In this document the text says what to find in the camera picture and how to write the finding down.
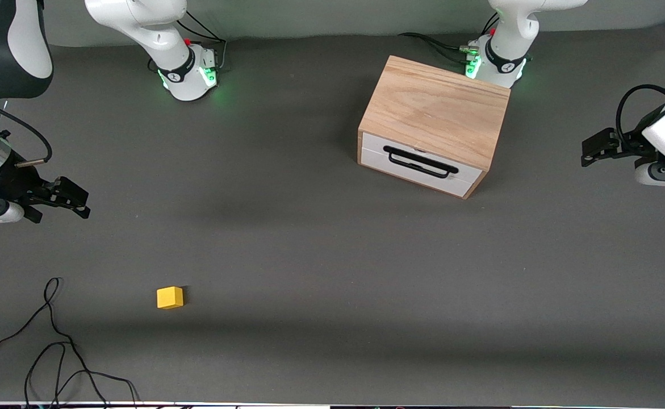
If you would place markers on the yellow cube block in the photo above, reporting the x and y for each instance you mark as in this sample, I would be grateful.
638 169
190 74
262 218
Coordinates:
170 298

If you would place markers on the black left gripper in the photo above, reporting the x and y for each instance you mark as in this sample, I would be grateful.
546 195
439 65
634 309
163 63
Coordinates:
636 140

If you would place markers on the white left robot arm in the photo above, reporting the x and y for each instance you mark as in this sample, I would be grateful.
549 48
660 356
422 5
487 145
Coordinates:
508 34

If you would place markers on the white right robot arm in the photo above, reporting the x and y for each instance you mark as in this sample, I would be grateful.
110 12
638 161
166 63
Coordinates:
3 45

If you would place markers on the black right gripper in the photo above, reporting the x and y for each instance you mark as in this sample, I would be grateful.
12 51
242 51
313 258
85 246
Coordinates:
8 180

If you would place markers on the wooden drawer cabinet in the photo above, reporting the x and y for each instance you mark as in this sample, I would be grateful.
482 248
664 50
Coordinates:
434 108

